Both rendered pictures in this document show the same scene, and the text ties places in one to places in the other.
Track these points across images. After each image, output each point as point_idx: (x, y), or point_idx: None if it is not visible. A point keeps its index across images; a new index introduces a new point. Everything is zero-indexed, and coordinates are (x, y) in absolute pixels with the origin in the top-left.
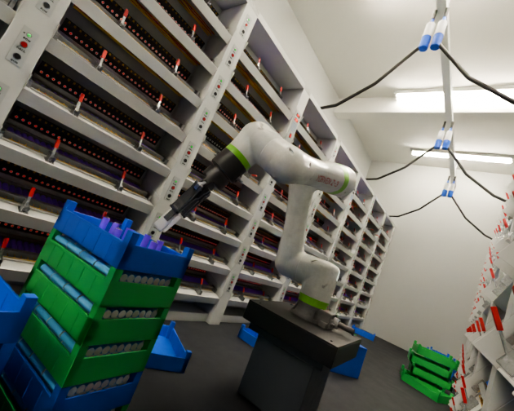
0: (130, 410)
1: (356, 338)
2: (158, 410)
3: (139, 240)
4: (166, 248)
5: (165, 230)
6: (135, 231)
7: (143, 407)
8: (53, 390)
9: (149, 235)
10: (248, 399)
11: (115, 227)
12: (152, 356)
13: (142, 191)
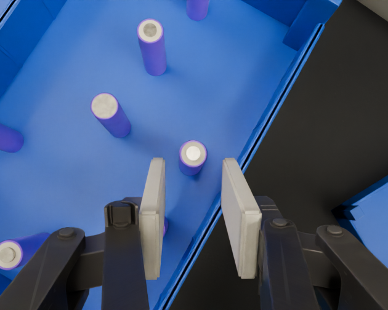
0: (218, 262)
1: None
2: (246, 301)
3: (269, 107)
4: (188, 253)
5: (222, 206)
6: (299, 58)
7: (237, 275)
8: None
9: (191, 160)
10: None
11: (140, 44)
12: (358, 238)
13: None
